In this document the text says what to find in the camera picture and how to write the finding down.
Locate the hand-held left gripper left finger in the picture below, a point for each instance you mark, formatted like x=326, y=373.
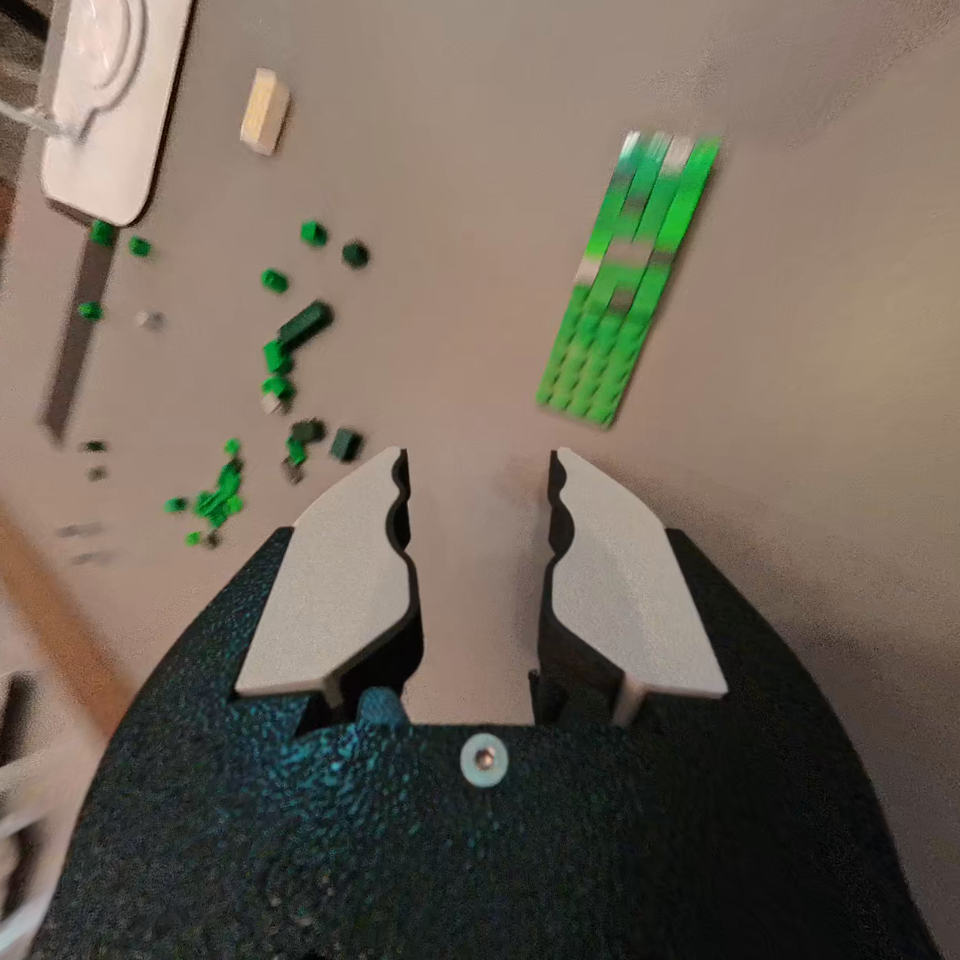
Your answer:
x=337, y=585

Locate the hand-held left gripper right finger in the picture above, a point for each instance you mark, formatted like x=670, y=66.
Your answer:
x=637, y=600

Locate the green bricks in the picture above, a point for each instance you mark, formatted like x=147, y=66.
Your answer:
x=304, y=324

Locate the green brick baseplate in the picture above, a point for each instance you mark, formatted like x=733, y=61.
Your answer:
x=622, y=300

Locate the dark grey flat tile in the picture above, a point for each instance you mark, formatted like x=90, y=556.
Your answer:
x=292, y=472

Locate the light grey small brick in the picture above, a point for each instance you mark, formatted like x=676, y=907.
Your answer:
x=271, y=403

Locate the dark grey strip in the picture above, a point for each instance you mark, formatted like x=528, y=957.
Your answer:
x=79, y=352

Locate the cream brick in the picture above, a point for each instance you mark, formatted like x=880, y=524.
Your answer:
x=264, y=112

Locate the white tray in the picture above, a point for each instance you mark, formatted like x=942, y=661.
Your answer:
x=150, y=112

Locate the clear glass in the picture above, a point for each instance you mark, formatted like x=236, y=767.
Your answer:
x=105, y=52

